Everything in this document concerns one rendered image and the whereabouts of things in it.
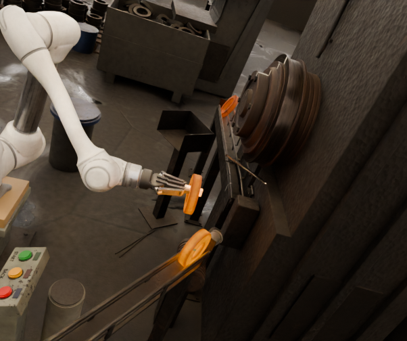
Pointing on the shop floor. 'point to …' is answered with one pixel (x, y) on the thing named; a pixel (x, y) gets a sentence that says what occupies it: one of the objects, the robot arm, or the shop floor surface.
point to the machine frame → (339, 193)
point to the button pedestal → (19, 311)
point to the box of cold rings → (151, 47)
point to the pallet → (78, 13)
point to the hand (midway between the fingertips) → (193, 190)
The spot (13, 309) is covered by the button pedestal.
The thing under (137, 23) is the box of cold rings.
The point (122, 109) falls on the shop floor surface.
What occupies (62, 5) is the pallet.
